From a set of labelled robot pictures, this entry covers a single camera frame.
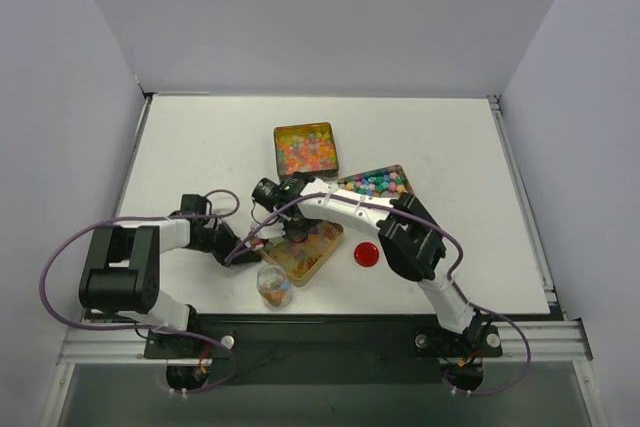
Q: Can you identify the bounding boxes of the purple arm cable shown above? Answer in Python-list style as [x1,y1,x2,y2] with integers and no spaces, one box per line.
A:
[225,195,532,397]
[39,189,241,396]

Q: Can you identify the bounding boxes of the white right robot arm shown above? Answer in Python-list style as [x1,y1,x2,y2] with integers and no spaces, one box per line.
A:
[252,173,481,355]

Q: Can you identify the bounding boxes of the gold tin neon star candies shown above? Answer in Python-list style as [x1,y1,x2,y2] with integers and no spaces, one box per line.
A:
[273,122,339,180]

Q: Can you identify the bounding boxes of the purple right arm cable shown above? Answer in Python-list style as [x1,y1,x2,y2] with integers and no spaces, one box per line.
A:
[225,195,532,397]

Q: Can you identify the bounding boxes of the gold tin popsicle candies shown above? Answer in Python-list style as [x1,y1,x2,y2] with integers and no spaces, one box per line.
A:
[260,221,344,287]

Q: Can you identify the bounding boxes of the aluminium frame rail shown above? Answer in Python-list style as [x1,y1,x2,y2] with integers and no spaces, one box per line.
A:
[59,316,592,365]

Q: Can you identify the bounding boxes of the gold tin pastel star candies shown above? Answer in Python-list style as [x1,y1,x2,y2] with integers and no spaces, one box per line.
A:
[336,164,414,198]

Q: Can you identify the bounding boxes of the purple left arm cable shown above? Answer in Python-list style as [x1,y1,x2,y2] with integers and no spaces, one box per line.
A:
[39,189,241,396]

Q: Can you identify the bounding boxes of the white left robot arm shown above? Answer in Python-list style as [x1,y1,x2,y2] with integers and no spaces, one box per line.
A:
[79,194,261,358]

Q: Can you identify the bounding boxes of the clear glass jar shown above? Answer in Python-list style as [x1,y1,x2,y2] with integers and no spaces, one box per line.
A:
[256,265,291,308]

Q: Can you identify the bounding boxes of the red jar lid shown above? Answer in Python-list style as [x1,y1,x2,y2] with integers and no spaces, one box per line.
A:
[353,242,380,268]

